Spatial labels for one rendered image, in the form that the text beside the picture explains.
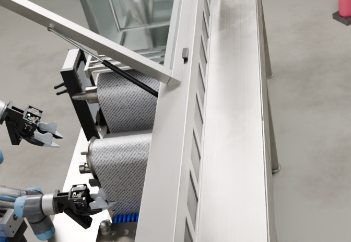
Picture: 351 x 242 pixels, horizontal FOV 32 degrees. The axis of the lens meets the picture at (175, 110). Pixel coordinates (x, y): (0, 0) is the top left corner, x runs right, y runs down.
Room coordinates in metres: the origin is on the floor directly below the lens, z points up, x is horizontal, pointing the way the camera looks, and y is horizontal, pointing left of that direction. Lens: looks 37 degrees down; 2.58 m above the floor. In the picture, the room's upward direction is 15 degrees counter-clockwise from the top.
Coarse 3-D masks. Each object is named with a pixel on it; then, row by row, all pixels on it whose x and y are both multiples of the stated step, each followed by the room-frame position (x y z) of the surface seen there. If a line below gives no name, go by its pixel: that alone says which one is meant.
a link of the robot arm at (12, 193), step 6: (0, 186) 1.73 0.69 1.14; (0, 192) 1.70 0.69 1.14; (6, 192) 1.71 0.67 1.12; (12, 192) 1.72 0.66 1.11; (18, 192) 1.73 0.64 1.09; (24, 192) 1.74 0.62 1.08; (30, 192) 1.75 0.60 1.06; (36, 192) 1.76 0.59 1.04; (42, 192) 1.78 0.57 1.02; (0, 198) 1.69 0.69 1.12; (6, 198) 1.70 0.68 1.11; (12, 198) 1.70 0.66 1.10; (0, 204) 1.69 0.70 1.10; (6, 204) 1.69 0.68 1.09; (12, 204) 1.69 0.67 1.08
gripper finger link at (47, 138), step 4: (36, 132) 1.64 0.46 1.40; (48, 132) 1.63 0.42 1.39; (36, 136) 1.64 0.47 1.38; (40, 136) 1.64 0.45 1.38; (44, 136) 1.63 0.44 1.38; (48, 136) 1.63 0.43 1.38; (52, 136) 1.62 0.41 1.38; (40, 140) 1.63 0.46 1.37; (44, 140) 1.63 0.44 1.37; (48, 140) 1.63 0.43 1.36; (44, 144) 1.62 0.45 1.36; (48, 144) 1.62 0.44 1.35; (52, 144) 1.63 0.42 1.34; (56, 144) 1.64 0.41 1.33
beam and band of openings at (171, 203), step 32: (192, 0) 1.76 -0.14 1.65; (192, 32) 1.57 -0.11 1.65; (192, 64) 1.42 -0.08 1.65; (160, 96) 1.30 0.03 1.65; (192, 96) 1.31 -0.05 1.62; (160, 128) 1.17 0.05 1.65; (192, 128) 1.22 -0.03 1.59; (160, 160) 1.06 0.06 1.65; (192, 160) 1.16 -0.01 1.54; (160, 192) 0.96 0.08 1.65; (192, 192) 1.07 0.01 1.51; (160, 224) 0.87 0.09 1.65; (192, 224) 0.98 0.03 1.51
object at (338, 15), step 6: (342, 0) 3.94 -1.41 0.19; (348, 0) 3.92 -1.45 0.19; (342, 6) 3.94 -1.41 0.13; (348, 6) 3.92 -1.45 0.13; (336, 12) 4.03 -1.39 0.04; (342, 12) 3.94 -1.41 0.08; (348, 12) 3.92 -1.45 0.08; (336, 18) 3.98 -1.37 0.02; (342, 18) 3.92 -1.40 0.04; (348, 18) 3.90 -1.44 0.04; (348, 24) 3.87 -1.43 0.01
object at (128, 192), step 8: (144, 176) 1.51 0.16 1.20; (104, 184) 1.55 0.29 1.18; (112, 184) 1.54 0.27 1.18; (120, 184) 1.54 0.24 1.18; (128, 184) 1.53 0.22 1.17; (136, 184) 1.52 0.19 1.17; (104, 192) 1.55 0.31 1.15; (112, 192) 1.55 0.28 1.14; (120, 192) 1.54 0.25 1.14; (128, 192) 1.53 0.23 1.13; (136, 192) 1.53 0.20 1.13; (112, 200) 1.55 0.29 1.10; (120, 200) 1.54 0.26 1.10; (128, 200) 1.53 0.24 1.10; (136, 200) 1.53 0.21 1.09; (112, 208) 1.55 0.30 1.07; (120, 208) 1.54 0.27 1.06; (128, 208) 1.54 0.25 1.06; (136, 208) 1.53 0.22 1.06
